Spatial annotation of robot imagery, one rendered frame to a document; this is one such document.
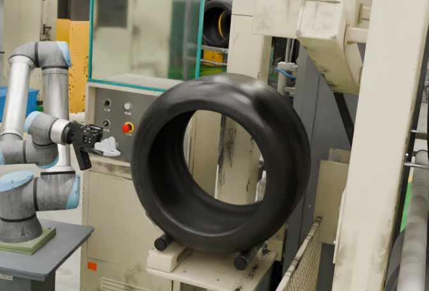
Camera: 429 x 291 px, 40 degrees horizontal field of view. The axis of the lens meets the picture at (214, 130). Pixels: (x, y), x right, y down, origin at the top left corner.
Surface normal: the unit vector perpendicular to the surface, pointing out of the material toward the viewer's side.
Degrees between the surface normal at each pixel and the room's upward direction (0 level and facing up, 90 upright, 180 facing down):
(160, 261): 90
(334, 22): 72
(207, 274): 0
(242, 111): 81
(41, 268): 0
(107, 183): 90
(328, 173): 90
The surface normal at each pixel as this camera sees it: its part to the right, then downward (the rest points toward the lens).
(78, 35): 0.75, 0.21
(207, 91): -0.22, -0.59
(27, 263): 0.08, -0.97
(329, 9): -0.30, -0.11
